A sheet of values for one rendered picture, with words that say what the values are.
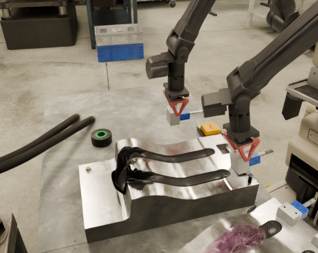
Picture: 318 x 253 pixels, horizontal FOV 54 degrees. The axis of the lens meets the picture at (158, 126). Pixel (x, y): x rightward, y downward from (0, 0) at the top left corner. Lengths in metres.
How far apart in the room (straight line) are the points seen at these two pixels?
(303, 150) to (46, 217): 0.94
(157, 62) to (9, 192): 1.63
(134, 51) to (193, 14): 3.22
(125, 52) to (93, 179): 3.25
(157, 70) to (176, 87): 0.09
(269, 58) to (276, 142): 2.04
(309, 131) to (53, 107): 1.10
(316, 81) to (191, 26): 0.49
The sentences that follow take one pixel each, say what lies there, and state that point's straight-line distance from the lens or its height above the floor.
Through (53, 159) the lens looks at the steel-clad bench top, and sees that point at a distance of 1.19.
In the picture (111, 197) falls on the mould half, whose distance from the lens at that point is 0.92.
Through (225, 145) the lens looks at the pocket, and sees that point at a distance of 1.08.
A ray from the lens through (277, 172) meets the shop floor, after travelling 2.42.
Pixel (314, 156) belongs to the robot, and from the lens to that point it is 1.29.
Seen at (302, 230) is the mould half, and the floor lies 0.85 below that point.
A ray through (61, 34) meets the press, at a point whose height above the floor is 0.18.
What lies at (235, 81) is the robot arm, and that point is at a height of 1.19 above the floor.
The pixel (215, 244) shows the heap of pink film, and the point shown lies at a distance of 0.76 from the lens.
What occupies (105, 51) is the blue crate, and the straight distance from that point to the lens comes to 4.11.
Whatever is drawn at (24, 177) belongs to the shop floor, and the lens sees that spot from 2.43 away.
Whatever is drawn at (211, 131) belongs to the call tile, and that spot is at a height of 0.83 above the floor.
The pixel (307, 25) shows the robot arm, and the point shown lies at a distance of 0.68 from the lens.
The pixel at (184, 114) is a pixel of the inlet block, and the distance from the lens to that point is 1.11.
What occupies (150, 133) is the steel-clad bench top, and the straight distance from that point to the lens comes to 1.26.
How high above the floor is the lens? 1.52
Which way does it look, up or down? 34 degrees down
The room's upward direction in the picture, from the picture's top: straight up
